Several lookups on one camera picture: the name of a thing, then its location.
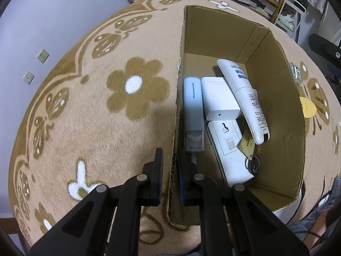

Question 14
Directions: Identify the light blue tube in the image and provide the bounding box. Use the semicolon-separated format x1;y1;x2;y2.
182;77;207;154

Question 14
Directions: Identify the black rounded object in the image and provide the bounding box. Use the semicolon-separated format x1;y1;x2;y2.
308;33;341;60

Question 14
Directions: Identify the printed cardboard box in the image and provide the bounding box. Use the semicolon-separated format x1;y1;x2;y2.
166;5;307;226

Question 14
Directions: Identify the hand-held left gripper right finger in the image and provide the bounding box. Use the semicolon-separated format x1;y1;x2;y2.
177;149;309;256

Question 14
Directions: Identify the yellow oval case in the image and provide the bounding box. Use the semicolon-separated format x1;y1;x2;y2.
299;96;318;118

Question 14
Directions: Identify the small glass jar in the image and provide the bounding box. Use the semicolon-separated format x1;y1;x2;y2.
289;62;305;86

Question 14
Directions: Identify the white lotion tube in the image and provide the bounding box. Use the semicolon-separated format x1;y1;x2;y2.
216;58;270;145

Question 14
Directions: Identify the beige printed blanket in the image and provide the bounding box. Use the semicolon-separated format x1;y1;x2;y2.
8;0;341;256

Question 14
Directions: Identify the wooden bookshelf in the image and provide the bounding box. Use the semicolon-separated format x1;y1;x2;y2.
197;0;292;23

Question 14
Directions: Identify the white drawer cart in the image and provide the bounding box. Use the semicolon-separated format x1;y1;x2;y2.
276;0;309;36

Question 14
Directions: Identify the white device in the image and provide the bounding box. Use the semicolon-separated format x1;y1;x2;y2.
205;119;255;187

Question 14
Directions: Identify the key bunch with gold tag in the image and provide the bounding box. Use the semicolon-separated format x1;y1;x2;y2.
239;130;260;172

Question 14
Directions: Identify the white power adapter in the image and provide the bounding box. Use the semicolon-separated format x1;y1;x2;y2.
200;76;242;121

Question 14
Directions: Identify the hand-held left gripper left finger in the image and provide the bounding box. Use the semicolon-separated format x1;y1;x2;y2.
29;148;163;256

